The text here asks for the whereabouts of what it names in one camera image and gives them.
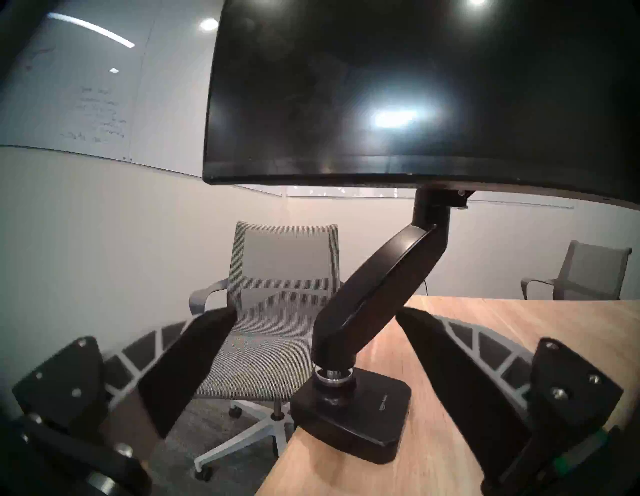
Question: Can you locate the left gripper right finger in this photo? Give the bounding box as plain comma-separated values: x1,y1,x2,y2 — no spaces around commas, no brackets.
396,306,624,494

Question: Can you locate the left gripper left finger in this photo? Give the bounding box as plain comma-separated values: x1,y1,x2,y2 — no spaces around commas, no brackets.
12,306,238,461

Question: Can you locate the curved black computer monitor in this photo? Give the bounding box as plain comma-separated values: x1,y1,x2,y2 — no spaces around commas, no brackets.
202,0,640,208

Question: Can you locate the wide glass whiteboard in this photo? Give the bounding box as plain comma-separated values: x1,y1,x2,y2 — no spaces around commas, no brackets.
235,184,576,209

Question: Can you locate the whiteboard with handwriting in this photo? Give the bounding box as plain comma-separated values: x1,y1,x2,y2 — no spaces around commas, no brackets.
0,0,226,178

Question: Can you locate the black monitor mount base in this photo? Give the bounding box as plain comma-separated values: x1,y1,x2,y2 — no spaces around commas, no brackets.
290,367,413,465

